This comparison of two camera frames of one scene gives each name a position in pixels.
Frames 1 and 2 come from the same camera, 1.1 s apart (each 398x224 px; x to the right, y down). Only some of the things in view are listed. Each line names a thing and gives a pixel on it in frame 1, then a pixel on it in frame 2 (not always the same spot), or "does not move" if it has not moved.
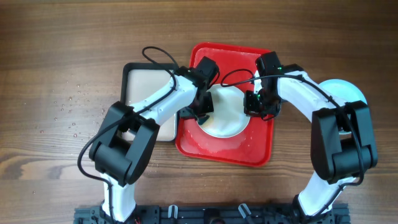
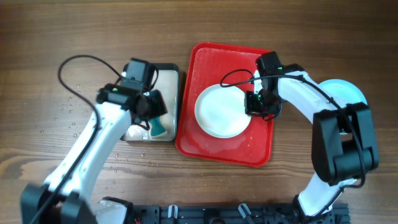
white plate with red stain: x=229 y=118 does not move
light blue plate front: x=341 y=91 does not move
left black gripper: x=182 y=114 -> x=159 y=109
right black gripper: x=250 y=110 does not move
